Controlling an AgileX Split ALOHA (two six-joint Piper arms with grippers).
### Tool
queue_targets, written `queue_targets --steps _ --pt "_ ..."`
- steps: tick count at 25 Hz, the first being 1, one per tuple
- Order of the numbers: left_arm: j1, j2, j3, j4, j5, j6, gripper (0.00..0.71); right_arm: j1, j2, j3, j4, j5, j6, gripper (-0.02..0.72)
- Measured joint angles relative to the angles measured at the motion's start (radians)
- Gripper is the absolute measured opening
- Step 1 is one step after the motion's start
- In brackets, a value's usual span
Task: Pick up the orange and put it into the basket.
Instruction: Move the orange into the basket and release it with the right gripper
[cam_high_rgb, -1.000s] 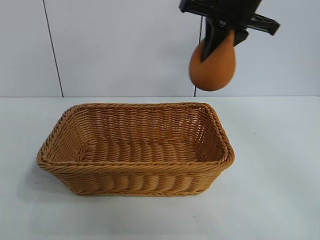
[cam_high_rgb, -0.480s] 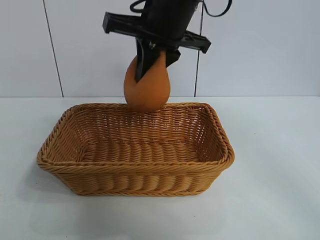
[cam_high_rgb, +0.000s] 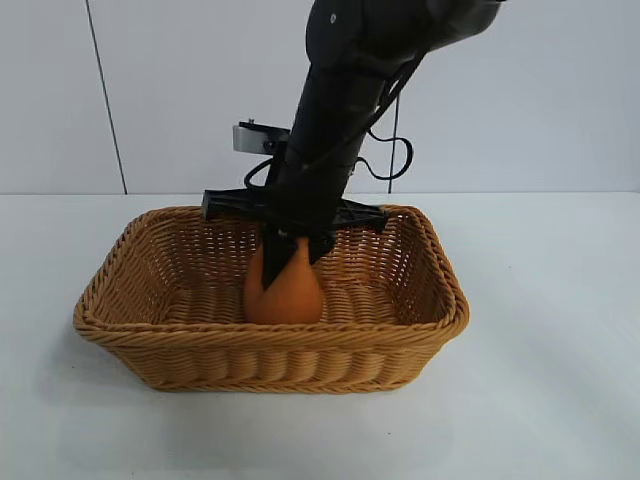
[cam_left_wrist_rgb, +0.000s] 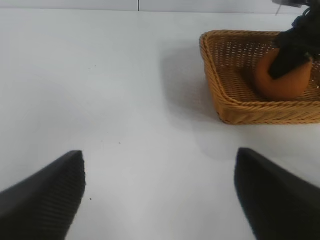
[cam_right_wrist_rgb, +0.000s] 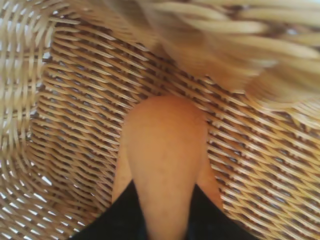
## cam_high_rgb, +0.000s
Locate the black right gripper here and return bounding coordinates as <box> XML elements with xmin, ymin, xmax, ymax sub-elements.
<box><xmin>201</xmin><ymin>142</ymin><xmax>390</xmax><ymax>292</ymax></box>

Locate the bumpy orange fruit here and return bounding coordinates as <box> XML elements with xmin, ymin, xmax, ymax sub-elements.
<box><xmin>243</xmin><ymin>237</ymin><xmax>324</xmax><ymax>325</ymax></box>

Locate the tan woven wicker basket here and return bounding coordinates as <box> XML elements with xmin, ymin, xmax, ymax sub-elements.
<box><xmin>73</xmin><ymin>204</ymin><xmax>471</xmax><ymax>394</ymax></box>

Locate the black right camera cable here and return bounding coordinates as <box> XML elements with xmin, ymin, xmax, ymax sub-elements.
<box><xmin>243</xmin><ymin>158</ymin><xmax>277</xmax><ymax>192</ymax></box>

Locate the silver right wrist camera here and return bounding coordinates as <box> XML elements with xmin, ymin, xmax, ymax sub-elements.
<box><xmin>231</xmin><ymin>118</ymin><xmax>292</xmax><ymax>155</ymax></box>

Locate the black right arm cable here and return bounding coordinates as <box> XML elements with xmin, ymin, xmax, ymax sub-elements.
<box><xmin>349</xmin><ymin>59</ymin><xmax>417</xmax><ymax>182</ymax></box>

